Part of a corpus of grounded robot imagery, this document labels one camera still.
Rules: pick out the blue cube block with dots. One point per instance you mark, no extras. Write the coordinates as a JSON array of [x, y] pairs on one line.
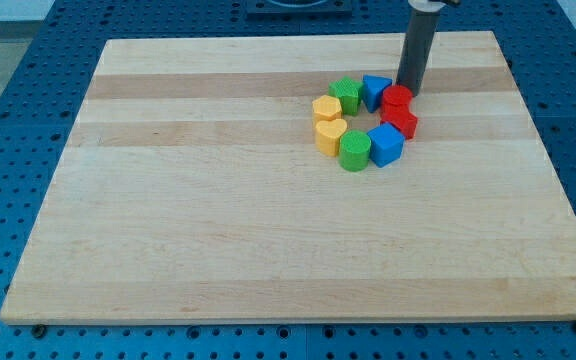
[[387, 144]]

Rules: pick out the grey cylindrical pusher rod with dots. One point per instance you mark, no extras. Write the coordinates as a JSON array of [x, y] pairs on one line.
[[423, 22]]

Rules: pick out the red hexagon block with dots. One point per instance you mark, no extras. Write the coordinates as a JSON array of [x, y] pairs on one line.
[[402, 119]]

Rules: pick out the green star block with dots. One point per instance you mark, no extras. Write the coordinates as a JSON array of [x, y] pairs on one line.
[[349, 92]]

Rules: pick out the yellow pentagon block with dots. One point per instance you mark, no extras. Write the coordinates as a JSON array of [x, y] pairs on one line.
[[326, 108]]

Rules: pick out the red circle block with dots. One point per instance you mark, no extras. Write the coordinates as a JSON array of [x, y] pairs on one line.
[[395, 97]]

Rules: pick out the green cylinder block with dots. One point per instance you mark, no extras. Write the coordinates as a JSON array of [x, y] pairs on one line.
[[354, 150]]

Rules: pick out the yellow heart block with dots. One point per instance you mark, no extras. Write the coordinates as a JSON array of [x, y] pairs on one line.
[[328, 134]]

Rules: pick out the blue triangle block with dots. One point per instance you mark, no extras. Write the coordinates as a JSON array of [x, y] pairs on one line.
[[373, 88]]

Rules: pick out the wooden board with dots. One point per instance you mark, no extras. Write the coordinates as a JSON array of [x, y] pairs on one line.
[[190, 191]]

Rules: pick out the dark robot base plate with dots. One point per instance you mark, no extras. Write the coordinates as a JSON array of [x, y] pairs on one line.
[[259, 8]]

